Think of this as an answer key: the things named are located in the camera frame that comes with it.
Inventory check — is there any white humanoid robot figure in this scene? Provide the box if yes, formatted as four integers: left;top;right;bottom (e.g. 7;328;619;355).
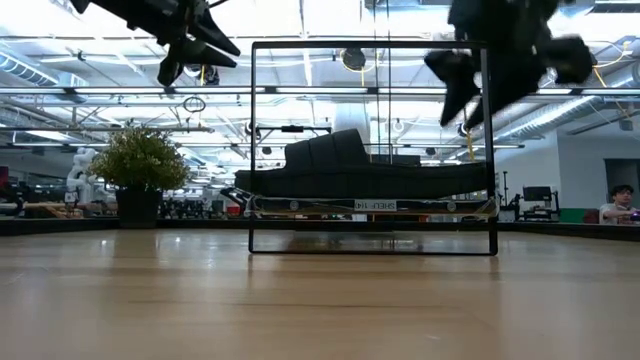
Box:
64;146;101;205

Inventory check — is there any black background monitor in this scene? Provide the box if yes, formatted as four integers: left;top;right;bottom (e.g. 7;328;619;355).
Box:
521;185;554;203

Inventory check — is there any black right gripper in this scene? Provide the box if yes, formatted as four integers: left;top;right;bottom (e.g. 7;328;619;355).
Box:
423;0;597;130

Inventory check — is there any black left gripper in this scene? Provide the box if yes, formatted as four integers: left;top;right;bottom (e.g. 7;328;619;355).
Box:
157;0;242;87

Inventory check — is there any black ceiling cable reel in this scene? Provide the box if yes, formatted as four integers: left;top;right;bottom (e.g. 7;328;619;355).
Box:
198;63;221;86
341;47;368;72

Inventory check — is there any person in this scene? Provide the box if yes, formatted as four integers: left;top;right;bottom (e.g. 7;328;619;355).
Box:
598;183;640;226

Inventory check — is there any green potted plant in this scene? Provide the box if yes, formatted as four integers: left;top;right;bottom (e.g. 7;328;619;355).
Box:
88;125;191;230

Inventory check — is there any black aluminium rig frame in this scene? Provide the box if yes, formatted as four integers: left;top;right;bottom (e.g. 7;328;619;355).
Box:
0;216;640;243

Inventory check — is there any black frame wooden shelf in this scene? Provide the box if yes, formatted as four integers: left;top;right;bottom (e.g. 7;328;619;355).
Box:
247;39;500;257

